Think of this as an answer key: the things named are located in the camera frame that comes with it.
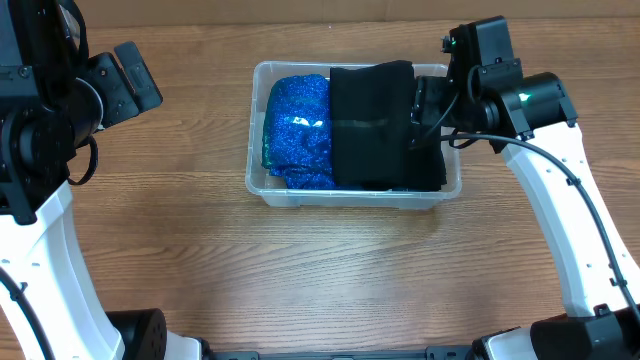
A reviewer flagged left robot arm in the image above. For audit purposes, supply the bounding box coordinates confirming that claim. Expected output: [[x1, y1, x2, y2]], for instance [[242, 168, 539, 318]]
[[1, 0, 211, 360]]

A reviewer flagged clear plastic storage bin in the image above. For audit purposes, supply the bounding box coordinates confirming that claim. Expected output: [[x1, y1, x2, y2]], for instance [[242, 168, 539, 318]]
[[245, 61, 462, 210]]

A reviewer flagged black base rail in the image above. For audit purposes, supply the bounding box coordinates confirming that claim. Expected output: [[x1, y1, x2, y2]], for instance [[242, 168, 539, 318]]
[[203, 346, 483, 360]]

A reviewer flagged blue sequin garment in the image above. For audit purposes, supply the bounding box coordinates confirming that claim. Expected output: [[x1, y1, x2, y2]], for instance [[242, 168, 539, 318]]
[[262, 74, 335, 190]]

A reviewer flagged black garment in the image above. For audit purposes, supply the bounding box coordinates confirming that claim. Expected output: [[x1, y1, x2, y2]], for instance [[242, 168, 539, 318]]
[[330, 60, 416, 190], [402, 141, 447, 192]]

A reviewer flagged black garment top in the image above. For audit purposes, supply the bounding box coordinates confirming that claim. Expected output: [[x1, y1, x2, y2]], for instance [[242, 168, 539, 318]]
[[330, 60, 416, 190]]

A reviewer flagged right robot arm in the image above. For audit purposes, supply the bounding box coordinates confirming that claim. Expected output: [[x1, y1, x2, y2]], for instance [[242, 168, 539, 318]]
[[412, 16, 639, 359]]

